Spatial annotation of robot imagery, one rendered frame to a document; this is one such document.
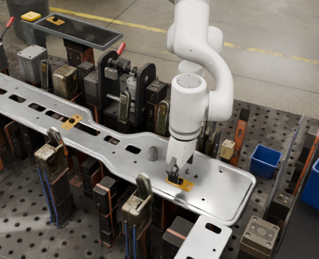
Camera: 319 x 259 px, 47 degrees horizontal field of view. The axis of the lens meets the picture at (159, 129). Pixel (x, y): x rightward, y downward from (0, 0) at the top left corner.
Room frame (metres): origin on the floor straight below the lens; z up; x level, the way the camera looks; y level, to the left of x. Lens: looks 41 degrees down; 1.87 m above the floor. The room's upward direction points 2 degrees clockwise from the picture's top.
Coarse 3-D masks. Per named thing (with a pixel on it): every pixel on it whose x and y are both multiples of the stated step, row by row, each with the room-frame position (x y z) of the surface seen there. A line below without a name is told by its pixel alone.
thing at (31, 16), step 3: (30, 12) 1.57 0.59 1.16; (33, 12) 1.58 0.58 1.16; (24, 15) 1.54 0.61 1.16; (27, 15) 1.54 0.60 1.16; (30, 15) 1.54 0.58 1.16; (33, 15) 1.54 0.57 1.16; (36, 15) 1.54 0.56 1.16; (39, 15) 1.55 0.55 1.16; (24, 18) 1.53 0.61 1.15; (27, 18) 1.52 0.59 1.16; (30, 18) 1.51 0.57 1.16; (33, 18) 1.52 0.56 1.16; (36, 18) 1.53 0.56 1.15
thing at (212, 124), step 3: (210, 90) 0.94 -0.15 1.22; (213, 90) 0.94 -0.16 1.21; (204, 123) 0.92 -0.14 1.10; (207, 123) 0.92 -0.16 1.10; (210, 123) 0.92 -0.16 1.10; (213, 123) 0.91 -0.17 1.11; (204, 126) 0.92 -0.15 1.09; (210, 126) 0.92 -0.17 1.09; (213, 126) 0.90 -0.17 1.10; (204, 129) 0.91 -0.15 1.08; (213, 129) 0.90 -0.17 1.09; (204, 132) 0.92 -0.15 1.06; (210, 132) 0.90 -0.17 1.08; (213, 132) 0.91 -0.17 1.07; (201, 135) 0.91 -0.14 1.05; (204, 135) 0.92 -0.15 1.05; (210, 135) 0.90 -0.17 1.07; (210, 138) 0.90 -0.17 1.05
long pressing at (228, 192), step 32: (0, 96) 1.16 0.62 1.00; (32, 96) 1.17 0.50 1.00; (32, 128) 0.99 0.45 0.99; (96, 128) 0.99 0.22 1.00; (128, 160) 0.84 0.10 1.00; (160, 160) 0.84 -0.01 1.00; (160, 192) 0.71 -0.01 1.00; (192, 192) 0.71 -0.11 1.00; (224, 192) 0.72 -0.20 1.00; (224, 224) 0.61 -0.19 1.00
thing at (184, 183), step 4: (180, 180) 0.75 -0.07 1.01; (184, 180) 0.76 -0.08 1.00; (172, 184) 0.74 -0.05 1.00; (176, 184) 0.74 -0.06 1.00; (180, 184) 0.74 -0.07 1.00; (184, 184) 0.74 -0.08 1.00; (188, 184) 0.74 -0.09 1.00; (192, 184) 0.74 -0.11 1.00; (180, 188) 0.73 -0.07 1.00; (184, 188) 0.73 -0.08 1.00; (188, 188) 0.73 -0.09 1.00
